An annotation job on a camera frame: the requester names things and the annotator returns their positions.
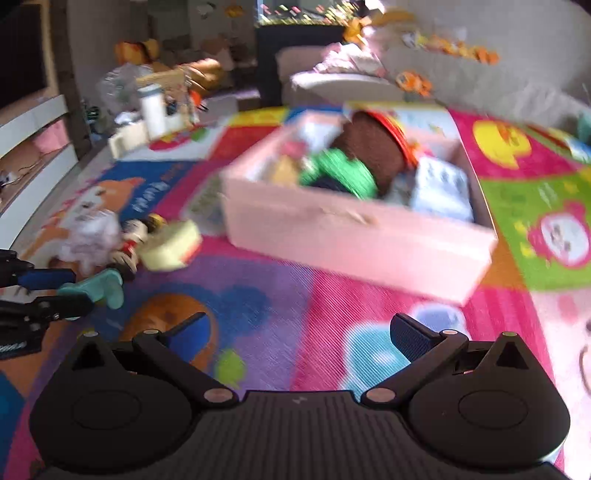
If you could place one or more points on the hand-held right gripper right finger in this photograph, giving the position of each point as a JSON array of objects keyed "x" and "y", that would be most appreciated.
[{"x": 411, "y": 337}]

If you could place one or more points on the brown green crochet doll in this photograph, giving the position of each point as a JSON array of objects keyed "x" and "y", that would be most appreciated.
[{"x": 369, "y": 147}]

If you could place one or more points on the blue wipes packet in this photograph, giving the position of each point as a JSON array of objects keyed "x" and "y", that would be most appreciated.
[{"x": 441, "y": 189}]

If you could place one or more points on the small figurine doll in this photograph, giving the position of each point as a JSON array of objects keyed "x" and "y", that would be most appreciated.
[{"x": 131, "y": 240}]

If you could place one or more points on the teal plastic toy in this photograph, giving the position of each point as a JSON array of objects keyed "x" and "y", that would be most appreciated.
[{"x": 104, "y": 284}]

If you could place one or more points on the clear plastic bag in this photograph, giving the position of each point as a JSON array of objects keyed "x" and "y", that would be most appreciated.
[{"x": 117, "y": 85}]

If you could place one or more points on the orange fish plush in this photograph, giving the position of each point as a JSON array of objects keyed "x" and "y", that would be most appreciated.
[{"x": 413, "y": 83}]

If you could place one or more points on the pink floral blanket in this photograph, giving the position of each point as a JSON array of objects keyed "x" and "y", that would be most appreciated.
[{"x": 346, "y": 60}]

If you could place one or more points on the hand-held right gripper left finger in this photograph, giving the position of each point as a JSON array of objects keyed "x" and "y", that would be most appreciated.
[{"x": 194, "y": 334}]

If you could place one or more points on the black television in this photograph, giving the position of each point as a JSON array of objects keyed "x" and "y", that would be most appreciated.
[{"x": 21, "y": 55}]

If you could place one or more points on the white thermos bottle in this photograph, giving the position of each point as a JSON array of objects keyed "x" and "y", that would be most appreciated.
[{"x": 152, "y": 113}]

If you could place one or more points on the glass fish tank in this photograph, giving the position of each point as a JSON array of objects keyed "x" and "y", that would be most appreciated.
[{"x": 300, "y": 11}]

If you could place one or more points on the beige sofa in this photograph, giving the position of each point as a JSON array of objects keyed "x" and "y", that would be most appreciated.
[{"x": 508, "y": 83}]

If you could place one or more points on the pink cardboard box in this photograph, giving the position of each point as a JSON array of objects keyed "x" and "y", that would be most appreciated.
[{"x": 360, "y": 249}]

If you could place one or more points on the large yellow plush toy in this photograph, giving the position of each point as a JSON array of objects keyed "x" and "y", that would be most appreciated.
[{"x": 136, "y": 51}]

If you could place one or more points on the clear biscuit packet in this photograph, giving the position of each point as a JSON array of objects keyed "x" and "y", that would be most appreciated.
[{"x": 284, "y": 171}]

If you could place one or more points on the white television cabinet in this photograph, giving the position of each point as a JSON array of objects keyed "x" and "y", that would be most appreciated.
[{"x": 32, "y": 152}]

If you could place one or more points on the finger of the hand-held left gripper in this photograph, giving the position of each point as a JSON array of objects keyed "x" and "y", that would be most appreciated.
[
  {"x": 60, "y": 308},
  {"x": 46, "y": 278}
]

